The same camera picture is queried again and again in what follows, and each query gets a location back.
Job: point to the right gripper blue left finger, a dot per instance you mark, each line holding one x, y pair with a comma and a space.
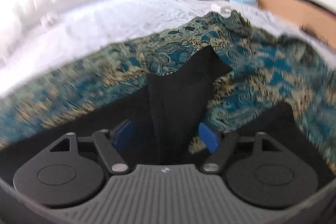
109, 144

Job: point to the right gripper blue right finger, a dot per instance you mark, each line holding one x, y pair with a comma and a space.
220, 145

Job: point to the black pants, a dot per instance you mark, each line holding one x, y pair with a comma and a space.
165, 113

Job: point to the teal paisley bedspread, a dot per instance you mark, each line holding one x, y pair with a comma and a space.
265, 70

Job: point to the white bed sheet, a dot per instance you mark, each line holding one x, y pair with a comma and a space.
89, 28

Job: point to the wooden bed frame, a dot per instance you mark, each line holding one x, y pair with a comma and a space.
304, 12

